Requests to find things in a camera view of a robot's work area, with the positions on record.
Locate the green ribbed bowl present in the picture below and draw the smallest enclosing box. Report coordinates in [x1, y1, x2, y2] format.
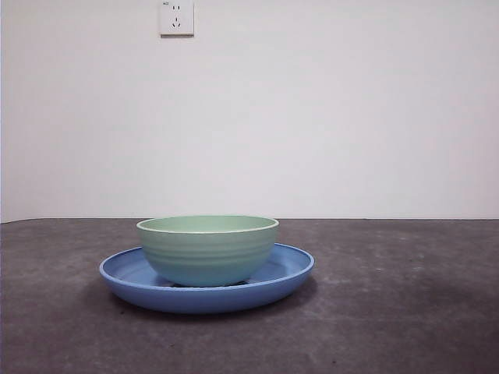
[136, 215, 281, 287]

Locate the white wall socket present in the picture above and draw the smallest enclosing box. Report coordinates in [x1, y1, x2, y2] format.
[159, 0, 195, 39]

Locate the blue plate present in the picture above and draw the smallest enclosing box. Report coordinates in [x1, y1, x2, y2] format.
[98, 242, 316, 314]

